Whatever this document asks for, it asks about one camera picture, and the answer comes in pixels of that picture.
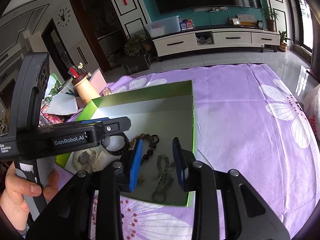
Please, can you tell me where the small alarm clock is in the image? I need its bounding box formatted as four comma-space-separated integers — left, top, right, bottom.
257, 20, 264, 29

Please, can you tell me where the yellow bear bottle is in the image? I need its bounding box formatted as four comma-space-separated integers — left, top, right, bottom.
69, 62, 100, 104

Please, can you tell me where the potted plant by cabinet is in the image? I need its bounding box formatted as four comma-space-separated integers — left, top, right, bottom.
279, 31, 291, 53

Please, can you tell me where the gold flower brooch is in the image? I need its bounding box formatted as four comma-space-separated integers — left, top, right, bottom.
137, 172, 144, 186

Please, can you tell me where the clear plastic storage bin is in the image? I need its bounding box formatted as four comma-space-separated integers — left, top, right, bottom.
145, 16, 181, 38

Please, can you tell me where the purple floral tablecloth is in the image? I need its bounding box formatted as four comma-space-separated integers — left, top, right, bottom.
53, 63, 320, 240

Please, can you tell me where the green cardboard box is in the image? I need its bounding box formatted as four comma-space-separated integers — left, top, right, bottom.
54, 80, 198, 208

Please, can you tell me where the white plastic shopping bag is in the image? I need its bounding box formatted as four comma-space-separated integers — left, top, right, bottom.
304, 85, 320, 140

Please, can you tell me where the black wrist watch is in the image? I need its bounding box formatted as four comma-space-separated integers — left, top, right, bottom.
100, 132, 130, 156

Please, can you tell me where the person's left hand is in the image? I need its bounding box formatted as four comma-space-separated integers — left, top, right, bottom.
1, 164, 60, 232

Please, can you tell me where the large dark potted plant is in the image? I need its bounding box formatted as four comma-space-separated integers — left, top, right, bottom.
123, 35, 151, 75

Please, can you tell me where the white tv cabinet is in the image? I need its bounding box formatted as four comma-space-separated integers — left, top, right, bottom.
153, 27, 280, 57

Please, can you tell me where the wall clock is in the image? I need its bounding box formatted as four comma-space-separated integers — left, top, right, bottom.
57, 7, 71, 28

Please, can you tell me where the brown wooden bead bracelet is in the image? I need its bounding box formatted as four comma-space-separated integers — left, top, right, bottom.
130, 133, 160, 164

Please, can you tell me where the white paper sheet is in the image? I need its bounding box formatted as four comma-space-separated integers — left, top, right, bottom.
46, 87, 78, 115

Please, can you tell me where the white wrist watch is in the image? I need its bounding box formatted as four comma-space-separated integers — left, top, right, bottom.
72, 148, 108, 173

